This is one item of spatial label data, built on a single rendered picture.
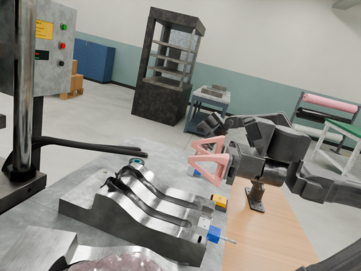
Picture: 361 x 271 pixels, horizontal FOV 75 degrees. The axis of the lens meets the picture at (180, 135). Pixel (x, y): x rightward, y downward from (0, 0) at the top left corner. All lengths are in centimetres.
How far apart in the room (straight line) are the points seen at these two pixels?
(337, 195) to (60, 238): 63
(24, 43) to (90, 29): 753
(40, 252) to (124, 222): 25
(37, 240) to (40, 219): 23
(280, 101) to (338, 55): 179
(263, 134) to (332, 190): 18
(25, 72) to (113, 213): 56
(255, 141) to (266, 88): 679
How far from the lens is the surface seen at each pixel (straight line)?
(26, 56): 97
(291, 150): 52
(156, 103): 481
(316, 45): 752
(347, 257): 73
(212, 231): 81
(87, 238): 85
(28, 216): 93
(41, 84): 123
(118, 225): 83
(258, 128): 50
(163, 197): 93
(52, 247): 68
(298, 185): 54
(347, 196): 61
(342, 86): 778
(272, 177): 53
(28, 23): 97
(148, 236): 80
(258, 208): 122
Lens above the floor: 139
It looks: 18 degrees down
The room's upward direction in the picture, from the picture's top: 14 degrees clockwise
